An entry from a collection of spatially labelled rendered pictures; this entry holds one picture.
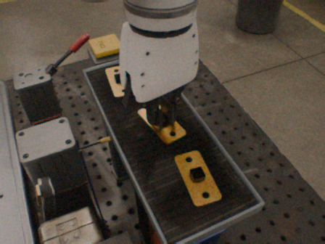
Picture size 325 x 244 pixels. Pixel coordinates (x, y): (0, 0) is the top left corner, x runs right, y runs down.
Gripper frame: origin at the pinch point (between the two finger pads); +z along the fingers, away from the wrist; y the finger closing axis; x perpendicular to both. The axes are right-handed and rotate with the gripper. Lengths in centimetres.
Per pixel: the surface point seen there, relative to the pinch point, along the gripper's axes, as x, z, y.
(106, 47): -24.0, 2.4, -2.9
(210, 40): -147, 118, -155
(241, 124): -18, 49, -47
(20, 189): -13.5, 18.1, 24.0
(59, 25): -253, 117, -54
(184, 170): 9.1, 2.3, 2.6
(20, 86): -36.1, 12.4, 14.8
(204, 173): 11.6, 1.4, 1.3
